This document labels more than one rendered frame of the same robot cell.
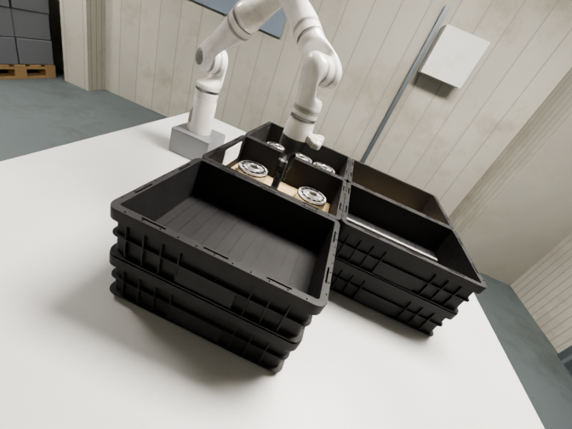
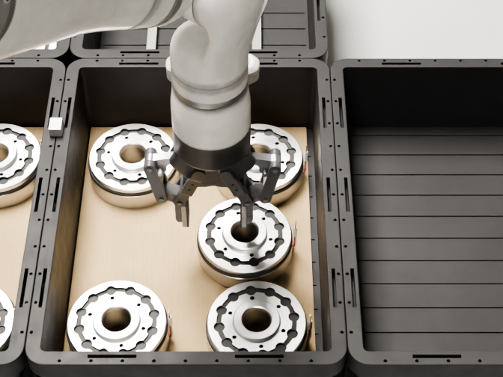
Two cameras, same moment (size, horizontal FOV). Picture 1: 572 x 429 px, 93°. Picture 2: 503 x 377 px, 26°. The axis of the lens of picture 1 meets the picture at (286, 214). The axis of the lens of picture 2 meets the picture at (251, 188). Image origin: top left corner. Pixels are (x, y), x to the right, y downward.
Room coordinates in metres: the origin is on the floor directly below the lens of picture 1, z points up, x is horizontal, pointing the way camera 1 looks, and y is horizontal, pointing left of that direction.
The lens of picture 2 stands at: (0.75, 0.76, 1.81)
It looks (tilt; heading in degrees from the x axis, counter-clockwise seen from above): 51 degrees down; 267
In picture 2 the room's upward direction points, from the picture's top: straight up
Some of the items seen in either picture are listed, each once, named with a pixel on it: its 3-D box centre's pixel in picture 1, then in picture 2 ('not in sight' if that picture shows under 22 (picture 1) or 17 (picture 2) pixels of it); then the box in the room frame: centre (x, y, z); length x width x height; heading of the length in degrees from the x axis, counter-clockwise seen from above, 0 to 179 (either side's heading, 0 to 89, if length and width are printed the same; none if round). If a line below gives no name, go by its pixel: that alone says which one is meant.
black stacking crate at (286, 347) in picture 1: (228, 270); not in sight; (0.47, 0.07, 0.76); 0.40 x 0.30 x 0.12; 87
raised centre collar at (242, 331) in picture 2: not in sight; (256, 320); (0.71, 0.17, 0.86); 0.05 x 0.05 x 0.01
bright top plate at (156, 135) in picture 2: (311, 195); (133, 157); (0.84, -0.06, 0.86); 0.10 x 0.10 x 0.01
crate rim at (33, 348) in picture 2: (283, 174); (192, 201); (0.77, 0.06, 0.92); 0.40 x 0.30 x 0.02; 87
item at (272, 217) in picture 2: not in sight; (245, 235); (0.72, 0.06, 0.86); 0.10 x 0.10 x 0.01
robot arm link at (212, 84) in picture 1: (211, 71); not in sight; (1.11, 0.48, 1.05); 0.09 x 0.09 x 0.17; 55
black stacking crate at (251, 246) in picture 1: (239, 237); (473, 230); (0.47, 0.07, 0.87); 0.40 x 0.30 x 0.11; 87
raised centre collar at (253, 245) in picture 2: not in sight; (245, 233); (0.72, 0.06, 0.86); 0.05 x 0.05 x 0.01
